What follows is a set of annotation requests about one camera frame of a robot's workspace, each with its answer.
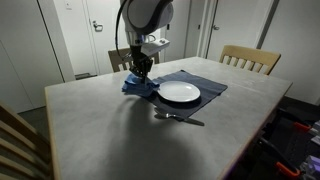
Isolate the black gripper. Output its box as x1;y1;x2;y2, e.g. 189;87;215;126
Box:
130;46;153;83

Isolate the blue towel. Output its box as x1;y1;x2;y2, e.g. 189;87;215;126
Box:
122;73;160;97

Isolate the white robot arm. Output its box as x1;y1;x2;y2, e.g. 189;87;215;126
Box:
119;0;174;81

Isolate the white plate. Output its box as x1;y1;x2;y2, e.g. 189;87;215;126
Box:
157;81;201;103

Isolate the dark wooden chair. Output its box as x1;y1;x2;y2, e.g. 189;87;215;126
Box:
107;47;160;73

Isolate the dark blue placemat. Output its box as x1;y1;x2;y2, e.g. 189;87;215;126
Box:
147;70;228;117

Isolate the light wooden chair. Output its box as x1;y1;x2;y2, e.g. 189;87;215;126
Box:
219;45;281;75

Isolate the orange black clamp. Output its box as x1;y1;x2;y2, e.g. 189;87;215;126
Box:
258;138;301;179

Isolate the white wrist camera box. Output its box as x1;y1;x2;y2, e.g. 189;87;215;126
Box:
141;38;170;56

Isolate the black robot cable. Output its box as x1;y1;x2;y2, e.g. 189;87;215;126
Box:
114;0;134;63

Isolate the silver door handle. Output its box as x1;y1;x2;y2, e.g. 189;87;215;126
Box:
92;21;103;32
213;25;220;31

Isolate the white light switch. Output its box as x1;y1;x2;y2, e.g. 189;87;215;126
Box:
65;0;72;10

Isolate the wooden chair near camera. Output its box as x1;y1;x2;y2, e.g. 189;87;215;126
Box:
0;103;54;180

